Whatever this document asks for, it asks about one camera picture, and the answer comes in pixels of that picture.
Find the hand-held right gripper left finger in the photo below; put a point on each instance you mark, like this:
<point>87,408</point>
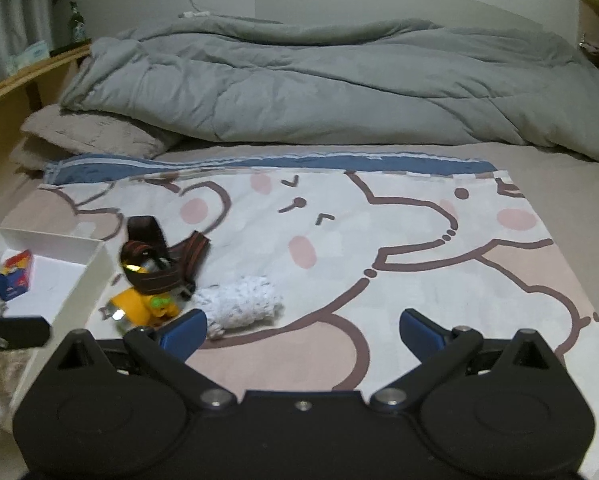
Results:
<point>184,334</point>

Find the white knitted cloth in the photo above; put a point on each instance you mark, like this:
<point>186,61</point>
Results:
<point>239,302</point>

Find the green glass bottle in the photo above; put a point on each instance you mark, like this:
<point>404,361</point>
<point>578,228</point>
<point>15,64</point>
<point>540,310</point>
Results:
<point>77,22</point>

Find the small colourful box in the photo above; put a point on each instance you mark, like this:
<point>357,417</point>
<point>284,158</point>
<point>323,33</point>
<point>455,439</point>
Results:
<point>18,272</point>

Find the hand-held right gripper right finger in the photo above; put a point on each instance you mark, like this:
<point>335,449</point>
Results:
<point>419,335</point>

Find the white cardboard box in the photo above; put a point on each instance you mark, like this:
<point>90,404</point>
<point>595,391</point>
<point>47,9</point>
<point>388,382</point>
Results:
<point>54,280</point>

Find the grey duvet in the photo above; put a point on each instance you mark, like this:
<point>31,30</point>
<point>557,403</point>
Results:
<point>329,85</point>

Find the white power plug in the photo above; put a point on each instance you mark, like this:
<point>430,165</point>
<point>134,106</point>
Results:
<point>194,14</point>

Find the printed cartoon blanket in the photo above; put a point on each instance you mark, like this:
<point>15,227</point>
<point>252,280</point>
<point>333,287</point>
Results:
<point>379,240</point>

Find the beige fleece blanket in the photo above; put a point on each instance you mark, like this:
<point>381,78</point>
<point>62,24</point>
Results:
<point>89,135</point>

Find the tissue box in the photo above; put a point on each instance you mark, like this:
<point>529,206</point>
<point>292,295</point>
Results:
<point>29,55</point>

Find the beige bed sheet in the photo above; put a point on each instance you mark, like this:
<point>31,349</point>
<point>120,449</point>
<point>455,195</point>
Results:
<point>579,200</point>

